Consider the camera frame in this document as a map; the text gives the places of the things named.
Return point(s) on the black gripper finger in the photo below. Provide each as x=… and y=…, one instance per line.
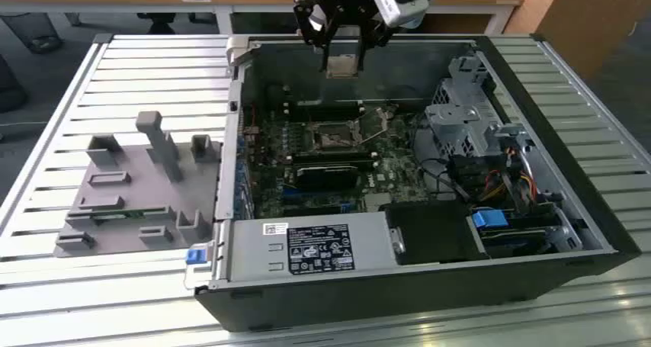
x=377, y=34
x=310, y=23

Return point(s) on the silver square CPU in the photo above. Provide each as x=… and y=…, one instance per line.
x=342, y=66

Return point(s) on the thin metal locking lever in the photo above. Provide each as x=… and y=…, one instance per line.
x=378, y=133
x=309, y=114

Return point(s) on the black RAM slot bank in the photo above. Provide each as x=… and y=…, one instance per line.
x=318, y=112
x=332, y=158

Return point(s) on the black CPU socket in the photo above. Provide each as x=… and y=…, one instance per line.
x=333, y=139

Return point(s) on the silver metal drive cage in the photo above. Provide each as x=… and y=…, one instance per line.
x=453, y=114

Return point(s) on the black chair base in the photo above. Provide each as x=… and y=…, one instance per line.
x=158, y=23

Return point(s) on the green motherboard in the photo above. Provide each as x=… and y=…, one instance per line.
x=397, y=164

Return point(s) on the black graphics card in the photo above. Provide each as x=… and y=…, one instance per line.
x=326, y=177

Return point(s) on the brown wooden cabinet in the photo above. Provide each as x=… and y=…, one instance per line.
x=585, y=19

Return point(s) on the silver chipset heatsink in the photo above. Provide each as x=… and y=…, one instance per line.
x=380, y=202

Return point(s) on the black plastic shroud box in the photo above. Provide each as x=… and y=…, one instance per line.
x=433, y=232

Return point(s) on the blue disk carrier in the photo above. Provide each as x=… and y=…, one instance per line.
x=489, y=221

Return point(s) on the black mesh waste bin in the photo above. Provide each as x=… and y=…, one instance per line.
x=31, y=30

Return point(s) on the grey plastic parts rack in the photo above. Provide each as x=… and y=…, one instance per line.
x=142, y=194

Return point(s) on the silver power supply unit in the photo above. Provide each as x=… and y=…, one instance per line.
x=254, y=248

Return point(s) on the green RAM stick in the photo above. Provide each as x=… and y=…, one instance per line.
x=135, y=212

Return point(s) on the black hard disk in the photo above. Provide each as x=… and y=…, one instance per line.
x=514, y=242

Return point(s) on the blue case latch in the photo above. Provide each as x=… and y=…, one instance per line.
x=195, y=257

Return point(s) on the black open PC case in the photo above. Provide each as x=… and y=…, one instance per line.
x=357, y=305

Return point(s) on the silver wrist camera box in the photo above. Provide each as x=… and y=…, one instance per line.
x=400, y=4

